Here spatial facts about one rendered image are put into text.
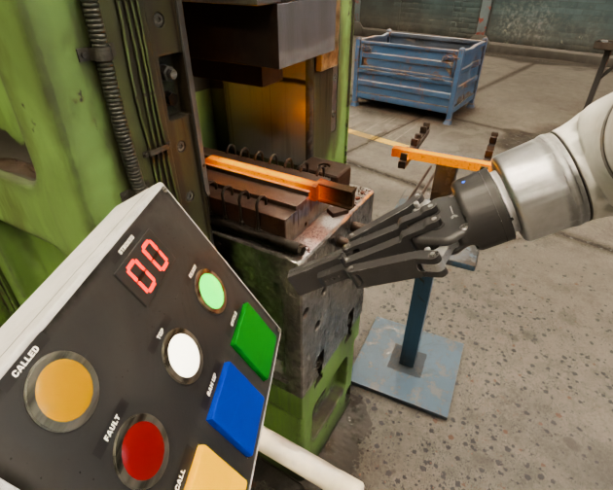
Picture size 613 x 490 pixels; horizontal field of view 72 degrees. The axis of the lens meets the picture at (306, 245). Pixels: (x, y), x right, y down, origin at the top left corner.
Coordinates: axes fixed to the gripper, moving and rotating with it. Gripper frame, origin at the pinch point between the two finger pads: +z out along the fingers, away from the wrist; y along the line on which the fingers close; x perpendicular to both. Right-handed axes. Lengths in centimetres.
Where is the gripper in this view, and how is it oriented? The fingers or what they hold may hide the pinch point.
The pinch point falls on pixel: (320, 272)
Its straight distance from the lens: 48.1
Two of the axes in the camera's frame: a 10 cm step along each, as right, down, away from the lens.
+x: -5.0, -7.4, -4.5
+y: 1.0, -5.6, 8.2
